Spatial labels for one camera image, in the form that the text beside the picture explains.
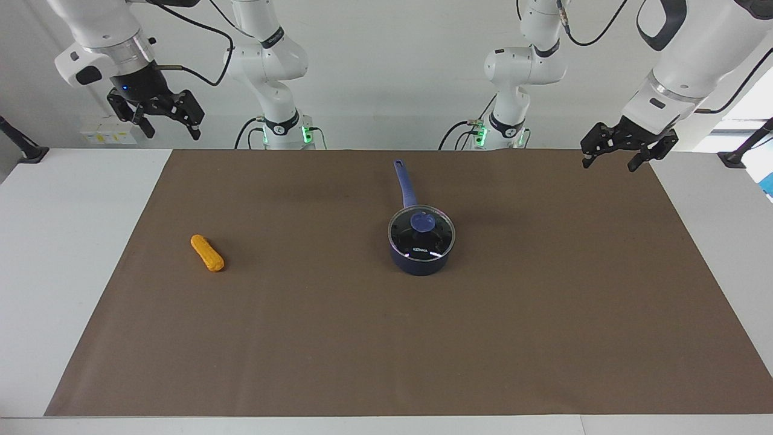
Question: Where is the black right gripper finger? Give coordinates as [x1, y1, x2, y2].
[172, 90, 205, 141]
[107, 91, 155, 140]

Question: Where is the black arm base cable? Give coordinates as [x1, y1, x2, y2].
[439, 94, 499, 150]
[234, 118, 266, 150]

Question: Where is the glass lid with blue knob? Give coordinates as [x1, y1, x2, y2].
[388, 205, 455, 262]

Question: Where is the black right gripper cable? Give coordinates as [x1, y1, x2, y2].
[148, 0, 235, 86]

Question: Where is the brown table mat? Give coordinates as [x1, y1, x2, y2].
[45, 149, 773, 417]

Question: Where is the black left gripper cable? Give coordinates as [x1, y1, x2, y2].
[516, 0, 773, 114]

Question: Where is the black camera stand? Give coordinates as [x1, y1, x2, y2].
[0, 116, 49, 164]
[717, 118, 773, 169]

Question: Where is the white power strip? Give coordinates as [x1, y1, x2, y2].
[80, 116, 138, 146]

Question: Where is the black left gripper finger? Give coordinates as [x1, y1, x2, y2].
[628, 132, 679, 173]
[581, 123, 614, 169]

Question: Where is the dark blue saucepan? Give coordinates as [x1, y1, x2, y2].
[388, 159, 456, 277]

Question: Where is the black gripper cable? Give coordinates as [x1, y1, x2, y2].
[516, 0, 773, 114]
[148, 0, 235, 86]

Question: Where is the black right arm base cable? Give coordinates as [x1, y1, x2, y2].
[234, 118, 266, 150]

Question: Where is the black left arm base cable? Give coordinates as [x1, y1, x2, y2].
[439, 94, 499, 150]

